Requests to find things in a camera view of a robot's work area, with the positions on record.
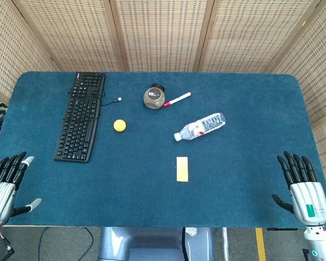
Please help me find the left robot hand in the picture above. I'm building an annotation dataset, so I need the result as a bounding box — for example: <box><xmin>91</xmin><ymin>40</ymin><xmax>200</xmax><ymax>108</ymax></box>
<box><xmin>0</xmin><ymin>151</ymin><xmax>42</xmax><ymax>226</ymax></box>

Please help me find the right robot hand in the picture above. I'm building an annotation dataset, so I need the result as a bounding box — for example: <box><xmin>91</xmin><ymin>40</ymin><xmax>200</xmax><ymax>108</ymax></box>
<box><xmin>271</xmin><ymin>151</ymin><xmax>326</xmax><ymax>225</ymax></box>

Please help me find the black computer keyboard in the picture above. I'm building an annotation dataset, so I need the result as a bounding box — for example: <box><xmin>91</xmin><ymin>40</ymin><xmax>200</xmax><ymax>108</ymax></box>
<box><xmin>53</xmin><ymin>71</ymin><xmax>106</xmax><ymax>163</ymax></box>

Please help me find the clear plastic water bottle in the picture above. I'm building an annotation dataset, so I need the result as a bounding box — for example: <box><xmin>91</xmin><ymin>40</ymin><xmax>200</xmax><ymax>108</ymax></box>
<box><xmin>173</xmin><ymin>112</ymin><xmax>226</xmax><ymax>142</ymax></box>

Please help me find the yellow foam ball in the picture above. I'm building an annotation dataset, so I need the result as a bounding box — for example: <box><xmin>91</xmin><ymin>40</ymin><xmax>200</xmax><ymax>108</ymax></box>
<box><xmin>113</xmin><ymin>119</ymin><xmax>127</xmax><ymax>133</ymax></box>

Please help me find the blue felt table mat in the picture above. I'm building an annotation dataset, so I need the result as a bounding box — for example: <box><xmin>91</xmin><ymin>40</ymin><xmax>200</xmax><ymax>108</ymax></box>
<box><xmin>0</xmin><ymin>71</ymin><xmax>326</xmax><ymax>228</ymax></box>

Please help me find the grey blue robot torso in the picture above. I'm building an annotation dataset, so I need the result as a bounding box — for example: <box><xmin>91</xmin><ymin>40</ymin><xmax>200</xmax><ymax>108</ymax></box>
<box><xmin>97</xmin><ymin>227</ymin><xmax>215</xmax><ymax>261</ymax></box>

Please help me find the red white marker pen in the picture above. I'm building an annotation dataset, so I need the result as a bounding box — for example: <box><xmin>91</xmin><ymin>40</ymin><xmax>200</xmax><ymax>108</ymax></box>
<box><xmin>163</xmin><ymin>91</ymin><xmax>193</xmax><ymax>109</ymax></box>

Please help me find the round glass jar black lid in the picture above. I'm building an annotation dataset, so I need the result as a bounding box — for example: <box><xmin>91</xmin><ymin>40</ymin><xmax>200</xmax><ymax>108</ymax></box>
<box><xmin>143</xmin><ymin>83</ymin><xmax>166</xmax><ymax>109</ymax></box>

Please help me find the woven bamboo folding screen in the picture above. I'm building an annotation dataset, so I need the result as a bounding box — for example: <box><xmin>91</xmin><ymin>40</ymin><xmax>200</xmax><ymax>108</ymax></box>
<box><xmin>0</xmin><ymin>0</ymin><xmax>326</xmax><ymax>191</ymax></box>

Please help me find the black floor cable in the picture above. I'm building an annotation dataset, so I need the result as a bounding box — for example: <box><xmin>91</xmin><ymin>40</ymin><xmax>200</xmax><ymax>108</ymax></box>
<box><xmin>37</xmin><ymin>227</ymin><xmax>95</xmax><ymax>261</ymax></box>

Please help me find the black keyboard usb cable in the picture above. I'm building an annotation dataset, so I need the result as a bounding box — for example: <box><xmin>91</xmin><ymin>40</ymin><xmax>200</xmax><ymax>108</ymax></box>
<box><xmin>62</xmin><ymin>80</ymin><xmax>123</xmax><ymax>122</ymax></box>

